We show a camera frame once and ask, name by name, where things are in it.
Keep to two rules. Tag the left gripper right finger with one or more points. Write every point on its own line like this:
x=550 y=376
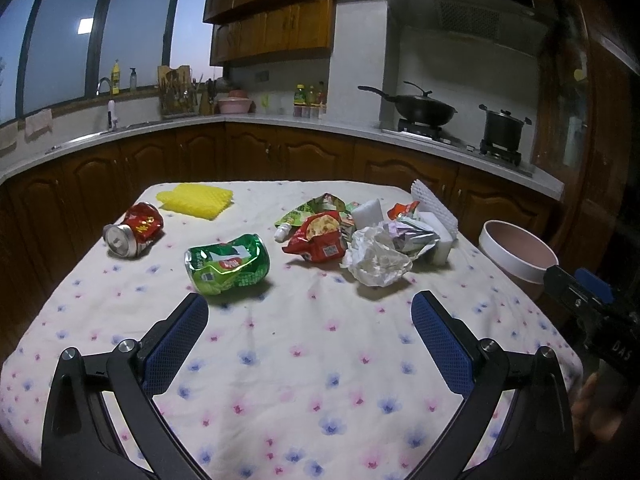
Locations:
x=514 y=420

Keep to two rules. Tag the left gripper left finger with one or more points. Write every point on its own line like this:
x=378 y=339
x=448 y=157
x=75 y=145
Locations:
x=79 y=439

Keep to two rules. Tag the crushed green drink can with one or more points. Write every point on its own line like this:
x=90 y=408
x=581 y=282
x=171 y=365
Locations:
x=216 y=268

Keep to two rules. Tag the green spout pouch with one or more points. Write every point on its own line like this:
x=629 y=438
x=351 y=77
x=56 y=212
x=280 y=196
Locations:
x=294 y=219

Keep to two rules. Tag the silver foil wrapper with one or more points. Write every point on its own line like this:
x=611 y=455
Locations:
x=410 y=237

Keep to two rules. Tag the orange Ovaltine snack packet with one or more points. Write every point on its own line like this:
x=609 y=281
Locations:
x=401 y=210

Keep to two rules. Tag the white sponge block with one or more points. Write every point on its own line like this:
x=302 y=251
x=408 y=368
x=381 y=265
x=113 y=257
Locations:
x=367 y=214
x=438 y=255

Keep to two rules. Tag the pink white trash bin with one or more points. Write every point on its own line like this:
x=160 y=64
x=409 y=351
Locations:
x=522 y=256

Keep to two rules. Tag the person's right hand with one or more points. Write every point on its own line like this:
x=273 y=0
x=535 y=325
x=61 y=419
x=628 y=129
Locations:
x=603 y=405

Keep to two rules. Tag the gas stove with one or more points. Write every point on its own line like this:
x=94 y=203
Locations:
x=443 y=145

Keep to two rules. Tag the crushed red drink can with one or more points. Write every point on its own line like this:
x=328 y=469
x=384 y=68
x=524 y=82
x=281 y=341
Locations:
x=141 y=227

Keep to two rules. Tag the black stock pot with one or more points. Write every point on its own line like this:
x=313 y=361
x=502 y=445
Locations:
x=502 y=130

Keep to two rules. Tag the floral white tablecloth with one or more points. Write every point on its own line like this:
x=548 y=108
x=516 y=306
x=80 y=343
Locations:
x=307 y=375

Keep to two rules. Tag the crumpled white paper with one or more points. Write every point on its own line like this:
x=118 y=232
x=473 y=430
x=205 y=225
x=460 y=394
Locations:
x=372 y=259

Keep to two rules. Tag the yellow foam fruit net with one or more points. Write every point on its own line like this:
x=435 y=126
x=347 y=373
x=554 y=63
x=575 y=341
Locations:
x=196 y=200

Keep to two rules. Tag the black wok with lid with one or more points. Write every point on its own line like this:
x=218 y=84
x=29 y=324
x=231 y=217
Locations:
x=417 y=109

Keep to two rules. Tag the red chip bag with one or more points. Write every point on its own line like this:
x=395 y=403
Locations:
x=319 y=239

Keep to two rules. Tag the chrome sink faucet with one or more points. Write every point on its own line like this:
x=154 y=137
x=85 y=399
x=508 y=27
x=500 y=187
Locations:
x=104 y=87

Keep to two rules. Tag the wooden utensil rack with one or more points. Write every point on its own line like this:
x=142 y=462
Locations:
x=176 y=91

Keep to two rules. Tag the clear soap dispenser bottle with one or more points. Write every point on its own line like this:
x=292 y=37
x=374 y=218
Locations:
x=133 y=79

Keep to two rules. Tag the yellow dish soap bottle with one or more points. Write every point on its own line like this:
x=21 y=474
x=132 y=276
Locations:
x=115 y=78

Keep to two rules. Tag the pink basin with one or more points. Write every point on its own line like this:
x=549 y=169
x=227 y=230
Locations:
x=234 y=106

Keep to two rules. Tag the steel range hood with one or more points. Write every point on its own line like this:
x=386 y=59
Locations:
x=519 y=25

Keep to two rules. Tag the green cap oil bottle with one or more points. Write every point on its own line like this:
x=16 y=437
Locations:
x=299 y=101

